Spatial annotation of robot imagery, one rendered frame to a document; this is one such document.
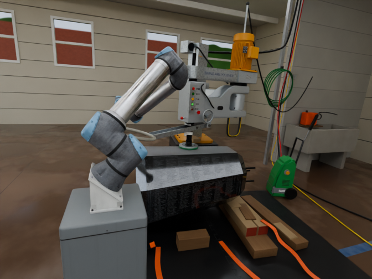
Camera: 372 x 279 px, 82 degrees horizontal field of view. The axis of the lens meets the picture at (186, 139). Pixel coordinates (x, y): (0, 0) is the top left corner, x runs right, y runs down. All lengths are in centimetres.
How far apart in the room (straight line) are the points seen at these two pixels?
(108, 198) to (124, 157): 22
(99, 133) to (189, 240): 142
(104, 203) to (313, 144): 403
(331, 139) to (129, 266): 435
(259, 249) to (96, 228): 154
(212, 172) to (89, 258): 135
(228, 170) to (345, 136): 339
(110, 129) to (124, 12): 749
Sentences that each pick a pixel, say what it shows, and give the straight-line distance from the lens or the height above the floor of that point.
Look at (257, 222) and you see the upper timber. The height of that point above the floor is 20.
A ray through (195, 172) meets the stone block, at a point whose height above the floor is 69.
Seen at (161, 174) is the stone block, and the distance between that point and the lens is 203.
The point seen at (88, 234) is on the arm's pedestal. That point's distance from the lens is 119.
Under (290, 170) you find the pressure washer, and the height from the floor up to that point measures 43.
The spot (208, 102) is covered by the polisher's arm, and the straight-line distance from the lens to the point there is 234.
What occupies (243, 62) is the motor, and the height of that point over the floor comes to 179.
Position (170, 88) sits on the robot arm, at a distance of 146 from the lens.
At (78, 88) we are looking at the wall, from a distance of 822.
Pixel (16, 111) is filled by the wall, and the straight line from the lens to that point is 870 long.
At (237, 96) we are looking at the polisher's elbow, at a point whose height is 141.
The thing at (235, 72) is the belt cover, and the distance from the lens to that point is 255.
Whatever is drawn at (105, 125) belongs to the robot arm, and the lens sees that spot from 112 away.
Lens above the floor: 150
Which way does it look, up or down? 14 degrees down
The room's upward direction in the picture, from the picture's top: 3 degrees clockwise
